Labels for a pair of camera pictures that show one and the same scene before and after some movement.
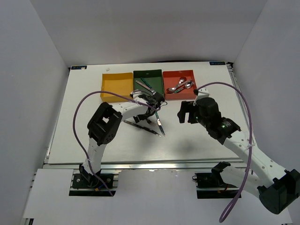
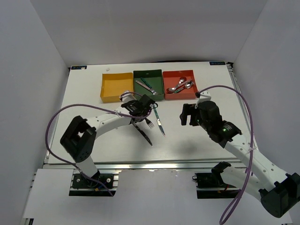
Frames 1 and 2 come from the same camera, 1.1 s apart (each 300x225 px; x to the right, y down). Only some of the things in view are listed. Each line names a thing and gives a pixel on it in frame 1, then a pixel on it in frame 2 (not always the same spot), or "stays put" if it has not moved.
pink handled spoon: [173, 89] stays put
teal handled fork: [146, 83] stays put
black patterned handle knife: [148, 130] -> [143, 133]
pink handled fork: [146, 87] stays put
